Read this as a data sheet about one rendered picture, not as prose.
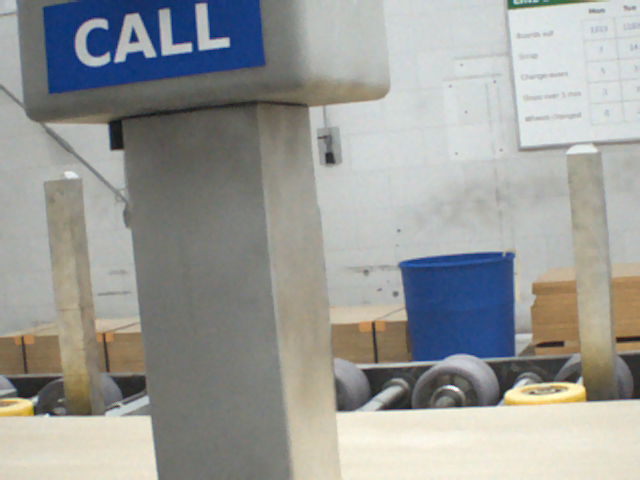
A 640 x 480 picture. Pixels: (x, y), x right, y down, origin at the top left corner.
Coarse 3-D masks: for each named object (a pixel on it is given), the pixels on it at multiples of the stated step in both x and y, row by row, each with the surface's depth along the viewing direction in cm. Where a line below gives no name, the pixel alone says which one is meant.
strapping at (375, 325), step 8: (392, 312) 670; (368, 320) 643; (376, 320) 641; (384, 320) 638; (120, 328) 706; (360, 328) 641; (368, 328) 640; (376, 328) 638; (384, 328) 637; (16, 336) 709; (24, 336) 708; (32, 336) 706; (104, 336) 690; (112, 336) 688; (16, 344) 710; (24, 344) 708; (104, 344) 690; (376, 344) 639; (24, 352) 708; (376, 352) 639; (24, 360) 709; (376, 360) 639; (24, 368) 709
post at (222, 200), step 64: (128, 128) 30; (192, 128) 30; (256, 128) 29; (128, 192) 30; (192, 192) 30; (256, 192) 29; (192, 256) 30; (256, 256) 29; (320, 256) 32; (192, 320) 30; (256, 320) 29; (320, 320) 32; (192, 384) 30; (256, 384) 30; (320, 384) 32; (192, 448) 30; (256, 448) 30; (320, 448) 31
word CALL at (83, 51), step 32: (96, 0) 28; (128, 0) 28; (160, 0) 28; (192, 0) 27; (224, 0) 27; (256, 0) 27; (64, 32) 28; (96, 32) 28; (128, 32) 28; (160, 32) 28; (192, 32) 27; (224, 32) 27; (256, 32) 27; (64, 64) 28; (96, 64) 28; (128, 64) 28; (160, 64) 28; (192, 64) 27; (224, 64) 27; (256, 64) 27
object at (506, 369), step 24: (504, 360) 192; (528, 360) 191; (552, 360) 190; (624, 360) 186; (24, 384) 217; (120, 384) 212; (144, 384) 210; (384, 384) 198; (504, 384) 192; (408, 408) 197
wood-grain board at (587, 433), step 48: (0, 432) 130; (48, 432) 129; (96, 432) 127; (144, 432) 125; (384, 432) 116; (432, 432) 114; (480, 432) 112; (528, 432) 110; (576, 432) 108; (624, 432) 105
